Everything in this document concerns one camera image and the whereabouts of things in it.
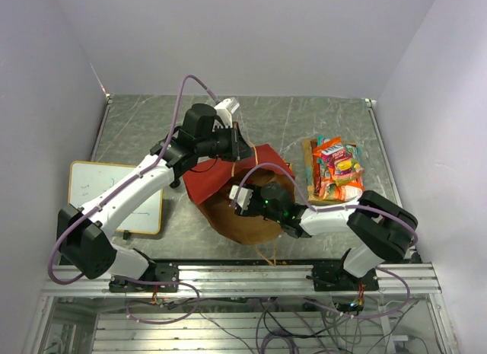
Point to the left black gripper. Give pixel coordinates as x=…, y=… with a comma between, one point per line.
x=240, y=148

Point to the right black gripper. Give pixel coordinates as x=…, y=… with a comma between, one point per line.
x=256, y=190

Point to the red brown paper bag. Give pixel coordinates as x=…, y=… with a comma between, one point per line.
x=213, y=186

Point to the brown snack pouch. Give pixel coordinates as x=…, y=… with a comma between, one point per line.
x=315, y=169

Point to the small orange snack packet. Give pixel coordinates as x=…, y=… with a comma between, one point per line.
x=338, y=194

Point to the orange Fox's candy bag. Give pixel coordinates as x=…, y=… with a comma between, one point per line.
x=329, y=150

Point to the colourful small snack packets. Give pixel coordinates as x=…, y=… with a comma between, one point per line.
x=341, y=171

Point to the teal Fox's candy bag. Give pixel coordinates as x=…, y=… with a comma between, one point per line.
x=352, y=149

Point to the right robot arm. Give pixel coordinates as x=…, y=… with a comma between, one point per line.
x=386, y=231

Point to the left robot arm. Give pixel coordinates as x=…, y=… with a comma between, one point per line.
x=84, y=233

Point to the red capped black marker stamp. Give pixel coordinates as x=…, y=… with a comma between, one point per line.
x=174, y=184

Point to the small whiteboard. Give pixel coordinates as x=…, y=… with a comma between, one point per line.
x=90, y=179

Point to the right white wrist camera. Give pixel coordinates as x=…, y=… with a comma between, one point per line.
x=240, y=198

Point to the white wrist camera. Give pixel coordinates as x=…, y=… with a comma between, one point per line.
x=225, y=110
x=240, y=198

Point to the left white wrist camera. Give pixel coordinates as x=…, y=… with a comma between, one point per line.
x=225, y=110

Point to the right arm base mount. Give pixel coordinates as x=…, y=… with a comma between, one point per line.
x=329, y=276

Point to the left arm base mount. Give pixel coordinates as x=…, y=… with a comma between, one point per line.
x=160, y=277

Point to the aluminium extrusion rail frame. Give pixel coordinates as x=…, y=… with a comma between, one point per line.
x=255, y=281

